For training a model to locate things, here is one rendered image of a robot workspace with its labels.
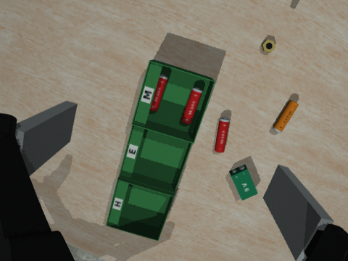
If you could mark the green 9v battery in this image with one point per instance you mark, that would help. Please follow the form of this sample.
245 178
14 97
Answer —
243 182

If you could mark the green three-compartment bin rack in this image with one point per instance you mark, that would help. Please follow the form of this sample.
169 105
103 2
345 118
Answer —
155 162

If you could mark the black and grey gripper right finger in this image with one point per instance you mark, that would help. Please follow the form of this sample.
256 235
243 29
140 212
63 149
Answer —
302 220

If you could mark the red aa battery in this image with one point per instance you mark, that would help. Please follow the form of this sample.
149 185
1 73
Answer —
222 133
159 92
191 106

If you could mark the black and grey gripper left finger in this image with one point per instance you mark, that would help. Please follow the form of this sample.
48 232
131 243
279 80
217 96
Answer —
25 234

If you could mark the orange aa battery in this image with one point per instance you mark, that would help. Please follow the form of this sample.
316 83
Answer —
285 116

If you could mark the brass hex nut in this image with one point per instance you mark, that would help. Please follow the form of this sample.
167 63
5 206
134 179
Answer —
268 46

